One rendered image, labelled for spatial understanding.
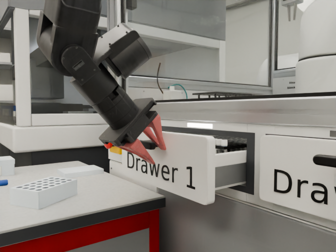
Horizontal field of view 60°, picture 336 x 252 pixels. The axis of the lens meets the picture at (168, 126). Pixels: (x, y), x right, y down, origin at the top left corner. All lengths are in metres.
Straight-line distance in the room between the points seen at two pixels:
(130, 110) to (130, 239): 0.36
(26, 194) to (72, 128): 0.67
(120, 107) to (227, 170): 0.21
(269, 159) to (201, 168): 0.11
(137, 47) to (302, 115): 0.27
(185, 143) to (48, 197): 0.35
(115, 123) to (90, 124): 0.90
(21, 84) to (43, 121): 0.17
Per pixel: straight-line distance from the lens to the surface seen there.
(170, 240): 0.79
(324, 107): 0.48
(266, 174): 0.52
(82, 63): 0.41
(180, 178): 0.52
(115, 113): 0.47
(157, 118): 0.50
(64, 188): 0.74
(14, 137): 1.29
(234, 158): 0.54
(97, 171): 0.99
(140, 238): 0.75
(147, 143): 0.53
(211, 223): 0.66
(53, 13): 0.41
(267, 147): 0.51
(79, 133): 1.35
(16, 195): 0.74
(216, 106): 0.60
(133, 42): 0.46
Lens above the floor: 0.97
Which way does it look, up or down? 3 degrees down
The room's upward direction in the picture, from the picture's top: straight up
